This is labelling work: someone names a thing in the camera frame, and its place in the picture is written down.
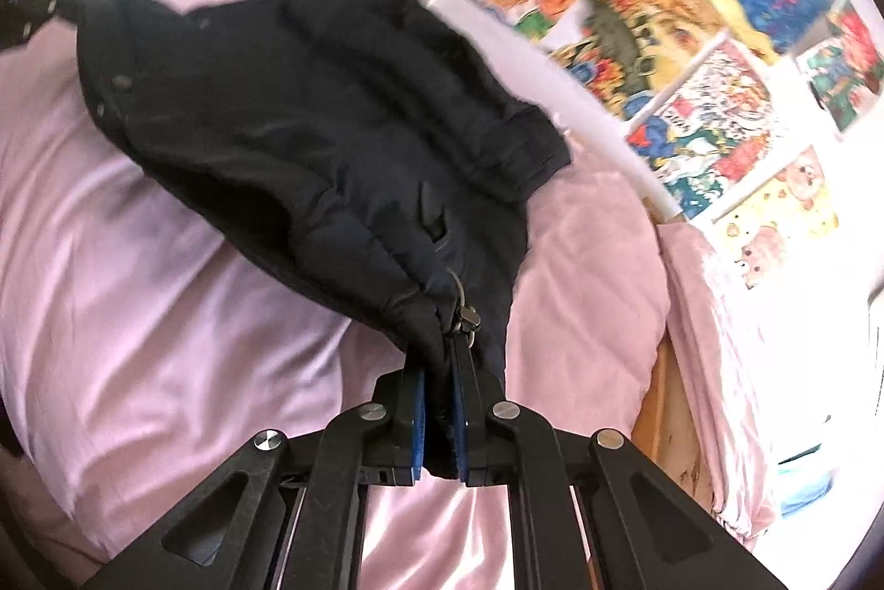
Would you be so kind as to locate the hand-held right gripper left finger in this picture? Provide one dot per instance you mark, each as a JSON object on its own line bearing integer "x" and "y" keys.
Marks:
{"x": 415, "y": 431}

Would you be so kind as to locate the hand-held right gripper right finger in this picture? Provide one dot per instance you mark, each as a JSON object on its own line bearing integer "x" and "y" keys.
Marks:
{"x": 461, "y": 445}

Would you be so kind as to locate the black padded jacket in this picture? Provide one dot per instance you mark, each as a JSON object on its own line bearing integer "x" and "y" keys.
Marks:
{"x": 311, "y": 113}

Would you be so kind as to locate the pink duvet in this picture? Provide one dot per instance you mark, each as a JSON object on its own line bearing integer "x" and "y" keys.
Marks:
{"x": 172, "y": 321}

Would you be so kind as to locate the pink folded blanket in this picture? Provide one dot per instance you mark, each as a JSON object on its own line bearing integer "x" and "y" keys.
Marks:
{"x": 718, "y": 355}

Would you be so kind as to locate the blue cloth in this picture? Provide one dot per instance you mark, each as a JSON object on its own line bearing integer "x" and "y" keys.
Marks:
{"x": 804, "y": 483}

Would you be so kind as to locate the pink bears drawing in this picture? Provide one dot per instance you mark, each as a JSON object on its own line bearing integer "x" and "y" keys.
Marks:
{"x": 780, "y": 217}

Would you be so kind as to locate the city doodle drawing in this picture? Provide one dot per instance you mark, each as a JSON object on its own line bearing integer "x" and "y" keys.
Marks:
{"x": 718, "y": 134}

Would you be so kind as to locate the colourful landscape drawing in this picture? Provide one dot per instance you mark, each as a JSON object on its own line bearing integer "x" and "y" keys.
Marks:
{"x": 635, "y": 30}

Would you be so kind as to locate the red-haired girl drawing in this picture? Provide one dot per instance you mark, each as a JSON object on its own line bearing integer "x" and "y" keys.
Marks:
{"x": 846, "y": 65}

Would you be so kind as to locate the wooden bed frame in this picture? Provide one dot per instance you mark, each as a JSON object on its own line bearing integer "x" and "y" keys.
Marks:
{"x": 666, "y": 417}

